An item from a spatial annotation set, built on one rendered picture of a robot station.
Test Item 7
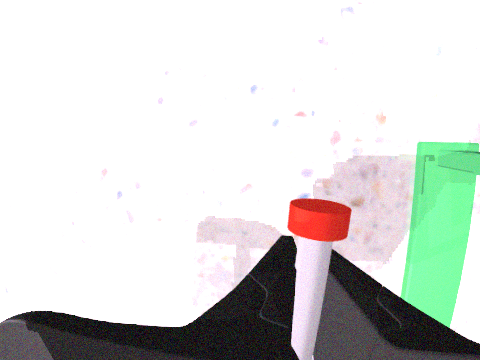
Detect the white tapered pin with red cap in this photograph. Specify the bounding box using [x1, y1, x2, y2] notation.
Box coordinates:
[287, 199, 352, 360]

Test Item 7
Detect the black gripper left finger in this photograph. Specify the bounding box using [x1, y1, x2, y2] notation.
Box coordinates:
[0, 235, 300, 360]

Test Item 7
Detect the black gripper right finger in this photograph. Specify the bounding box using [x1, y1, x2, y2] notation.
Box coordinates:
[312, 249, 480, 360]

